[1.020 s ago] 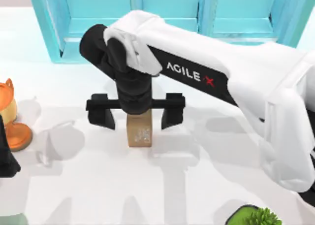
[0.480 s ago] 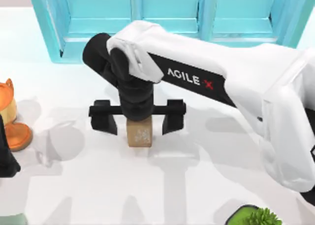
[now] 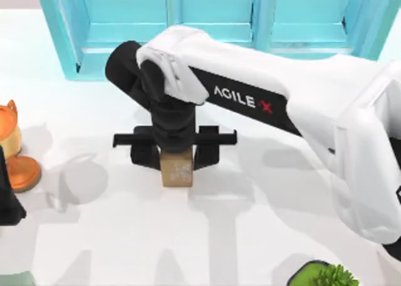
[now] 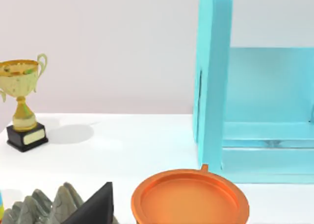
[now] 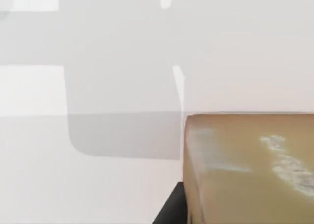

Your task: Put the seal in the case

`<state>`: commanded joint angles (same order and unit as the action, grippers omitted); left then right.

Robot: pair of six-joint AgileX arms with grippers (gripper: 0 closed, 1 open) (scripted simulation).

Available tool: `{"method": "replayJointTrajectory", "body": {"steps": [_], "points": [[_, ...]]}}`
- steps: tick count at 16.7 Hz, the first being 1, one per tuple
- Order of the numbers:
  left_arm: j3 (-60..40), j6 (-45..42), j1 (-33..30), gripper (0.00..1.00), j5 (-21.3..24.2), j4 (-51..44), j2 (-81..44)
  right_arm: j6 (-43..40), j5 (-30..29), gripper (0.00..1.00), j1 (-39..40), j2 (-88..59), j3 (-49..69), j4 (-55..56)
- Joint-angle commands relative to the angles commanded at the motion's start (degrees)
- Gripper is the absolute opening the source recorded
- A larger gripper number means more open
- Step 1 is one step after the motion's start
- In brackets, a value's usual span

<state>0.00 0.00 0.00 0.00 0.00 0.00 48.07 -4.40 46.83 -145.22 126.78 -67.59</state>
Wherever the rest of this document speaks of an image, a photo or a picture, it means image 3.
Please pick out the tan cardboard box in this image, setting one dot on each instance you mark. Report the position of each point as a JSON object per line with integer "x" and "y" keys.
{"x": 177, "y": 171}

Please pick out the light blue rack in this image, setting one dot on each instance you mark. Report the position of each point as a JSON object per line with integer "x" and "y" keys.
{"x": 131, "y": 20}

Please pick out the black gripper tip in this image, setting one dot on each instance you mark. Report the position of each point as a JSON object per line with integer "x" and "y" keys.
{"x": 7, "y": 198}

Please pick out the green plant pot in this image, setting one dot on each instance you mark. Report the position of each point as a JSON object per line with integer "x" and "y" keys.
{"x": 322, "y": 270}

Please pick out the pale green block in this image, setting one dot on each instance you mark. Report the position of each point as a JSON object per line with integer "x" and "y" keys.
{"x": 15, "y": 275}

